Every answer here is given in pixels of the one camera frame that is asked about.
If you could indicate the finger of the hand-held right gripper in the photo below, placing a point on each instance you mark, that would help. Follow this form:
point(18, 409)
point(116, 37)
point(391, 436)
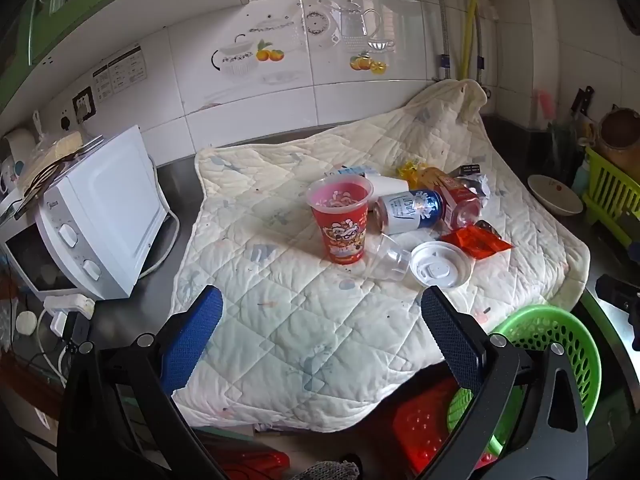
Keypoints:
point(617, 290)

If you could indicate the white paper cup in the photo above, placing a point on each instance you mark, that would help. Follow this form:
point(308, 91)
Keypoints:
point(390, 184)

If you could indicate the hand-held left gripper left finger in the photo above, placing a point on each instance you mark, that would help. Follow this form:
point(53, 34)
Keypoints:
point(196, 327)

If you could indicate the cream quilted blanket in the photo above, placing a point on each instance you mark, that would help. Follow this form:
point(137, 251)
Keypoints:
point(310, 335)

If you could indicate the pink brush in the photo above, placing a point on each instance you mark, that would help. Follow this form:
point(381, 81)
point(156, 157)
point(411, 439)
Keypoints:
point(545, 105)

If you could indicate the red printed plastic cup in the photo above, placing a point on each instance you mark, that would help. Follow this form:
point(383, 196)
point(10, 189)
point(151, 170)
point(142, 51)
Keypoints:
point(340, 225)

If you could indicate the white plastic cup lid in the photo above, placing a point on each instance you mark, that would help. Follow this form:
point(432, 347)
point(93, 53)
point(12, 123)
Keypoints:
point(440, 265)

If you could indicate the dark utensil holder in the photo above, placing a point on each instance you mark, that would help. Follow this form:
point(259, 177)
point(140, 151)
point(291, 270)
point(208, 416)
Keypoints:
point(555, 150)

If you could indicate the green wall cabinet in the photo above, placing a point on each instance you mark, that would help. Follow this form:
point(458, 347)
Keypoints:
point(75, 10)

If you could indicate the green dish rack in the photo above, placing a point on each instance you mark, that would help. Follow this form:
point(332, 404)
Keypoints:
point(612, 190)

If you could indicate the small black box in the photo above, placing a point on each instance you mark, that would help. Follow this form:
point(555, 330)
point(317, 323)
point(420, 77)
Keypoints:
point(471, 169)

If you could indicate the brown wooden trivet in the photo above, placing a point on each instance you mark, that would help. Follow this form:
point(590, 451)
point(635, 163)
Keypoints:
point(42, 180)

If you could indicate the blue and white milk carton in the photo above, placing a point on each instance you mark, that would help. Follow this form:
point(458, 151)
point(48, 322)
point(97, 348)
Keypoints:
point(350, 171)

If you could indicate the red soda can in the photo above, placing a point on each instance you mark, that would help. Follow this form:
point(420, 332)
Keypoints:
point(462, 207)

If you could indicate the clear plastic cup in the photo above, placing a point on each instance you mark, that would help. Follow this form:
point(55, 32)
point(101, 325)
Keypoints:
point(387, 260)

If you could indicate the yellow gas pipe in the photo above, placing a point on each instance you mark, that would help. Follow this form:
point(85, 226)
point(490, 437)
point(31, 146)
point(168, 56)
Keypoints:
point(470, 20)

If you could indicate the teal bottle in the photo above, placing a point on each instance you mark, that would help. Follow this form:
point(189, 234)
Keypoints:
point(581, 177)

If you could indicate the blue and white can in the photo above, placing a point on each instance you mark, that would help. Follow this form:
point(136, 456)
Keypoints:
point(407, 212)

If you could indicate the silver foil wrapper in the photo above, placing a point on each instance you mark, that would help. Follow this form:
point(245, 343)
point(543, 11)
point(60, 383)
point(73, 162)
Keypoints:
point(477, 185)

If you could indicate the white bowl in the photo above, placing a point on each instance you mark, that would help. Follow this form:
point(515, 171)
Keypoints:
point(555, 195)

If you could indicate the black wall socket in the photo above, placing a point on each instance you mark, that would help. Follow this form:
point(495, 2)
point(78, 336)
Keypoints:
point(84, 103)

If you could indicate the red snack packet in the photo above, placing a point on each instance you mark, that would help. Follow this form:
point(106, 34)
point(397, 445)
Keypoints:
point(475, 242)

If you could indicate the red plastic stool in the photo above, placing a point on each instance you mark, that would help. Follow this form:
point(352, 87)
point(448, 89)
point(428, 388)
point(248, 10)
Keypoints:
point(425, 425)

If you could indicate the wall notice sticker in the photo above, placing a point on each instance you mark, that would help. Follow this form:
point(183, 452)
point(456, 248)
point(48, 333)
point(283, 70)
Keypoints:
point(120, 72)

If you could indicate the green plastic basket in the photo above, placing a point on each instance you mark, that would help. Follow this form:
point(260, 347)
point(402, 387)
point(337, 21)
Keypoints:
point(550, 332)

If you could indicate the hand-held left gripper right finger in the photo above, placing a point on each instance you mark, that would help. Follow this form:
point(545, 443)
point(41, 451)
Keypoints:
point(449, 330)

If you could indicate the orange snack packet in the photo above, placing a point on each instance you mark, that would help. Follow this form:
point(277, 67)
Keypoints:
point(434, 177)

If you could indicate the yellow item in plastic bag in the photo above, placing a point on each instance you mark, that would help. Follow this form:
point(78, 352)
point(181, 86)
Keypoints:
point(55, 150)

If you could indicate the white power strip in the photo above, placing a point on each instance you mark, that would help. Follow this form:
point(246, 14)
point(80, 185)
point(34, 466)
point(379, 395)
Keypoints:
point(70, 305)

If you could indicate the white electric kettle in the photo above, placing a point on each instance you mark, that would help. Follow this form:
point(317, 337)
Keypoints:
point(12, 160)

